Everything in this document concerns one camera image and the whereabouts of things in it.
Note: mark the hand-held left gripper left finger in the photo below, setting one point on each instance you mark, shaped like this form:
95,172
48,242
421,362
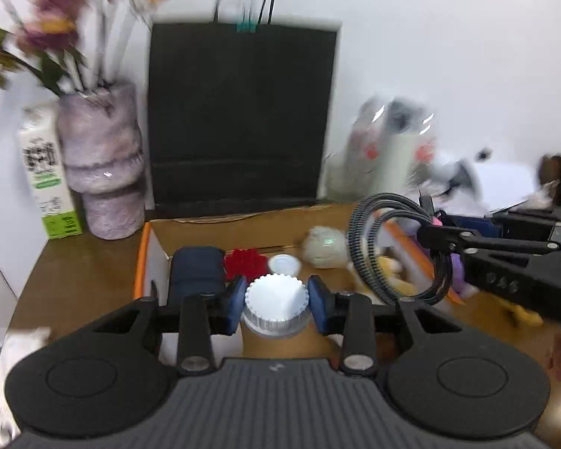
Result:
236,297

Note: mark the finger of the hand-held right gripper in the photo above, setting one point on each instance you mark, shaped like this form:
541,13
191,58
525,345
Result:
477,227
449,237

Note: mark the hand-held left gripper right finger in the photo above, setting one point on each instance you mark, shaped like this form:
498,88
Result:
318,301

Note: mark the red fabric rose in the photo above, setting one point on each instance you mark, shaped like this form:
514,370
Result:
245,264

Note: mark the frosted white plastic container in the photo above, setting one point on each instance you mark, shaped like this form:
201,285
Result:
276,299

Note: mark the navy zip pouch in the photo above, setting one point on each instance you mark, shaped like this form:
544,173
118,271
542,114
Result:
196,266

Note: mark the iridescent plastic bag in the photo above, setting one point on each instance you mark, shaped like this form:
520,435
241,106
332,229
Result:
325,245

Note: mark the white and yellow plush sheep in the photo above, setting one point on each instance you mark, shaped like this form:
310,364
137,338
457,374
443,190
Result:
390,266

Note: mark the red cardboard box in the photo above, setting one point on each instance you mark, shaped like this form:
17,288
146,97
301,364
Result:
262,229

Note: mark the wooden desktop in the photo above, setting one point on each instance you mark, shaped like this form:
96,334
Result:
98,271

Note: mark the grey rounded device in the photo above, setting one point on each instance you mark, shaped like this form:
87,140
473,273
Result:
467,177

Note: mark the small white round lid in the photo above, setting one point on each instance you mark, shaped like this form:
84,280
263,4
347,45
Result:
284,264

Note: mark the white paper stack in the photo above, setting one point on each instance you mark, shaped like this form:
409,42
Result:
509,187

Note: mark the white thermos bottle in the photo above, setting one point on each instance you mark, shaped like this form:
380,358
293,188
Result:
402,159

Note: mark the black paper bag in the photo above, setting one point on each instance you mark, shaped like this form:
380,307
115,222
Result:
238,103

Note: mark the green and white milk carton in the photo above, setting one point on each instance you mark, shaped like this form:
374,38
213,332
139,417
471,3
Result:
46,187

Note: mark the dried flowers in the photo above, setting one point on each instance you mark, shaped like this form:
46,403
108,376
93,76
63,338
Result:
51,28

